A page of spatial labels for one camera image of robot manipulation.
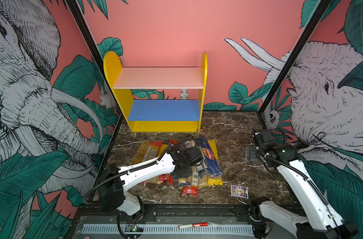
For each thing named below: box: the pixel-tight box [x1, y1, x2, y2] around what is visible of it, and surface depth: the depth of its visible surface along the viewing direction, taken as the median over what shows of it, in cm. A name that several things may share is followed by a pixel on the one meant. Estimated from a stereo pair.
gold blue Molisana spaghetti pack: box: [130, 139, 151, 166], surface depth 98 cm
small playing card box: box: [230, 184, 249, 199], surface depth 81 cm
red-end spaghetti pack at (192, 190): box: [181, 165, 199, 197], surface depth 80 cm
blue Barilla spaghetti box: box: [199, 137, 222, 178], surface depth 87 cm
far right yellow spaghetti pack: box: [207, 139, 223, 187], surface depth 85 cm
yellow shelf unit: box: [103, 51, 208, 132], surface depth 90 cm
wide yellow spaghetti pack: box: [197, 173, 211, 189], surface depth 84 cm
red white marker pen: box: [178, 222, 209, 230], surface depth 72 cm
